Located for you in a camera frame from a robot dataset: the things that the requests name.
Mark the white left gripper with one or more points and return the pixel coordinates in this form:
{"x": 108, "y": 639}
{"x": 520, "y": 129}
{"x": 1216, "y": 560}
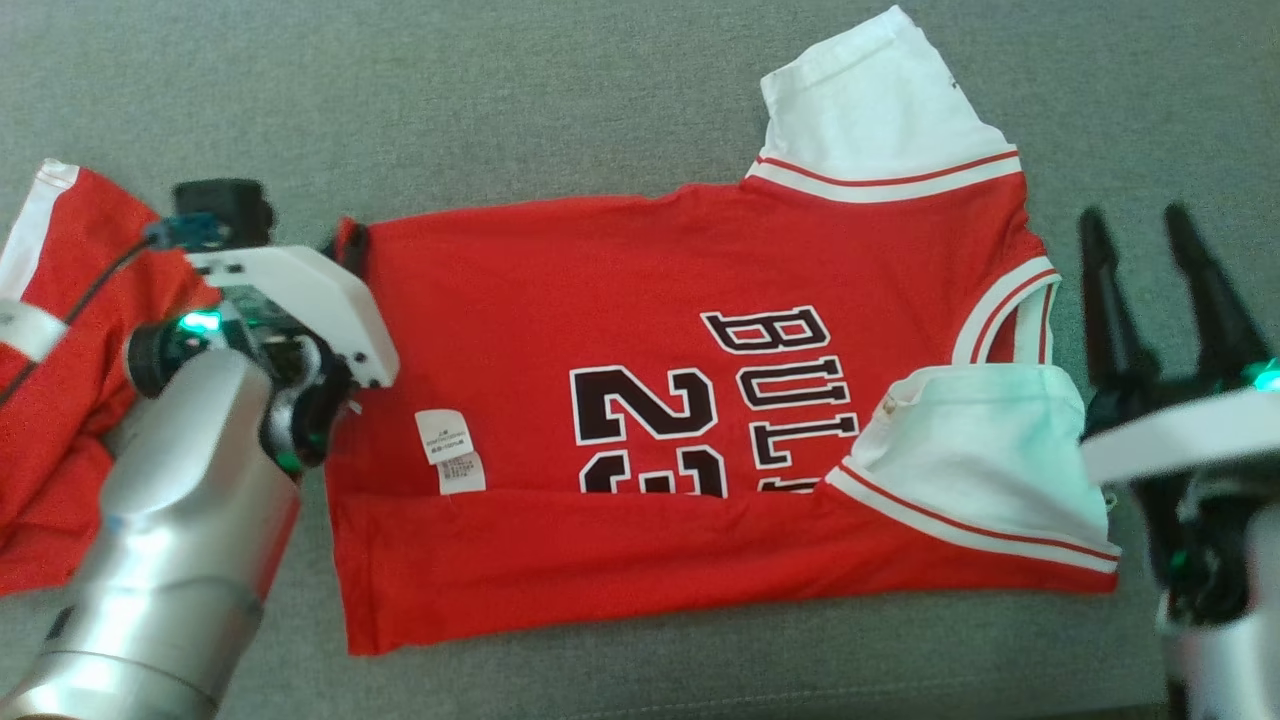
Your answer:
{"x": 320, "y": 300}

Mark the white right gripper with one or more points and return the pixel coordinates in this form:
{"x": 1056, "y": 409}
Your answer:
{"x": 1180, "y": 435}

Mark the red shorts with white stripe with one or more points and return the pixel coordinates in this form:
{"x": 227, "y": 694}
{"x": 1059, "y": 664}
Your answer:
{"x": 70, "y": 250}

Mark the red Bulls jersey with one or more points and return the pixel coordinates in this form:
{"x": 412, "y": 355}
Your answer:
{"x": 620, "y": 300}

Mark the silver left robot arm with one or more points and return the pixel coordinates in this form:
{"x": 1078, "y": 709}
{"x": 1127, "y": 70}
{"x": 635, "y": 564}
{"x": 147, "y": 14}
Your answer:
{"x": 170, "y": 550}

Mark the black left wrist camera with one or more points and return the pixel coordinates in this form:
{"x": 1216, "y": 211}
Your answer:
{"x": 225, "y": 205}

